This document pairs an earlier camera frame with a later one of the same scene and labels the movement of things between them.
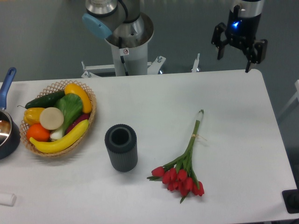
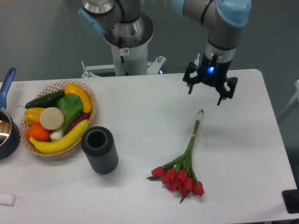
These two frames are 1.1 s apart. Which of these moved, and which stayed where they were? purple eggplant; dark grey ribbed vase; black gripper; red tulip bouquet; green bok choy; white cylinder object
Moved: black gripper; dark grey ribbed vase
Stayed: white cylinder object; red tulip bouquet; green bok choy; purple eggplant
